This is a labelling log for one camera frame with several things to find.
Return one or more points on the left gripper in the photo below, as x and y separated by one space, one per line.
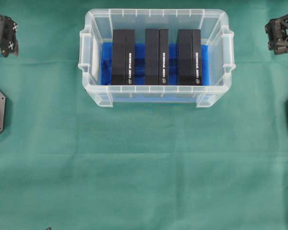
8 40

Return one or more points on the green table cloth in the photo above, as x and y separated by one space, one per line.
69 164

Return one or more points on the white paper in case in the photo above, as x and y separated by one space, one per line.
95 62

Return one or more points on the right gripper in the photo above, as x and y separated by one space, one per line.
277 30

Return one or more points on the clear plastic storage case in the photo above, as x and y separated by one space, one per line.
217 53

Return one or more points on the blue cloth in case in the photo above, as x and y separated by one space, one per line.
142 66

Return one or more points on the black box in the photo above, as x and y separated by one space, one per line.
156 56
123 57
189 57

